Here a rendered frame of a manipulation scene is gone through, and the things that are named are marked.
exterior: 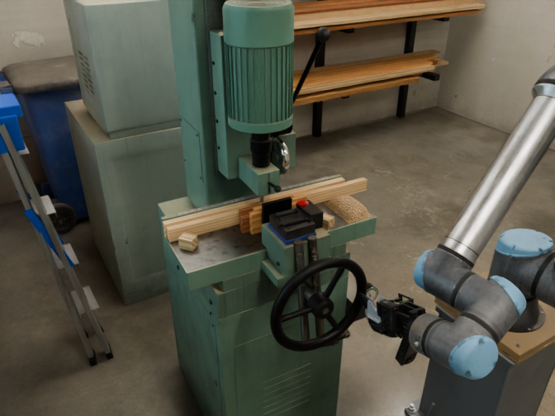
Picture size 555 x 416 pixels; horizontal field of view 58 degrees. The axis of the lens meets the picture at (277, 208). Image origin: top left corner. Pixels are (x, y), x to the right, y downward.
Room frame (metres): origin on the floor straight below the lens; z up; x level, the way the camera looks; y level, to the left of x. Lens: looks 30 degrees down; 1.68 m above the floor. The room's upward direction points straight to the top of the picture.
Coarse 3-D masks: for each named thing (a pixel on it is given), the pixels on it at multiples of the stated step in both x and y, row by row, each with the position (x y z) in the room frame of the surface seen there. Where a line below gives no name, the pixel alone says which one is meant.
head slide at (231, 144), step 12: (216, 36) 1.37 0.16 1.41; (216, 48) 1.37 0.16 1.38; (216, 60) 1.38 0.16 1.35; (216, 72) 1.38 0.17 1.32; (216, 84) 1.39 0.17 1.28; (216, 96) 1.39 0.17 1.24; (216, 108) 1.40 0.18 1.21; (216, 120) 1.40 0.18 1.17; (216, 132) 1.41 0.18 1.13; (228, 132) 1.35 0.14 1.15; (240, 132) 1.37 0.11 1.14; (228, 144) 1.35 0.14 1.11; (240, 144) 1.37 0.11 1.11; (228, 156) 1.35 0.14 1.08; (228, 168) 1.35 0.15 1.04
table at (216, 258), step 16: (320, 208) 1.35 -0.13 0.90; (336, 224) 1.26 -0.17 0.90; (352, 224) 1.26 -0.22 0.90; (368, 224) 1.28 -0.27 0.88; (208, 240) 1.17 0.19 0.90; (224, 240) 1.17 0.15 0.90; (240, 240) 1.17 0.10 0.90; (256, 240) 1.17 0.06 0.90; (336, 240) 1.23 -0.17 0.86; (176, 256) 1.10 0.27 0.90; (192, 256) 1.09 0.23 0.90; (208, 256) 1.09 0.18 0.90; (224, 256) 1.09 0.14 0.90; (240, 256) 1.09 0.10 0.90; (256, 256) 1.11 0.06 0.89; (192, 272) 1.03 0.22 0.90; (208, 272) 1.05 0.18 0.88; (224, 272) 1.07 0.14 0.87; (240, 272) 1.09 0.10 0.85; (272, 272) 1.06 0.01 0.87; (320, 272) 1.10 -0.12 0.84; (192, 288) 1.02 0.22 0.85
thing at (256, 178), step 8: (240, 160) 1.34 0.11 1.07; (248, 160) 1.34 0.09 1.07; (240, 168) 1.35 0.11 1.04; (248, 168) 1.30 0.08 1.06; (256, 168) 1.28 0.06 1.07; (264, 168) 1.28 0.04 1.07; (272, 168) 1.28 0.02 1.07; (240, 176) 1.35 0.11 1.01; (248, 176) 1.30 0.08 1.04; (256, 176) 1.25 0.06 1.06; (264, 176) 1.25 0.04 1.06; (272, 176) 1.26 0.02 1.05; (248, 184) 1.30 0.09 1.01; (256, 184) 1.25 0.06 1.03; (264, 184) 1.25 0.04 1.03; (256, 192) 1.25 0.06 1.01; (264, 192) 1.25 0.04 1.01; (272, 192) 1.26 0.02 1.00
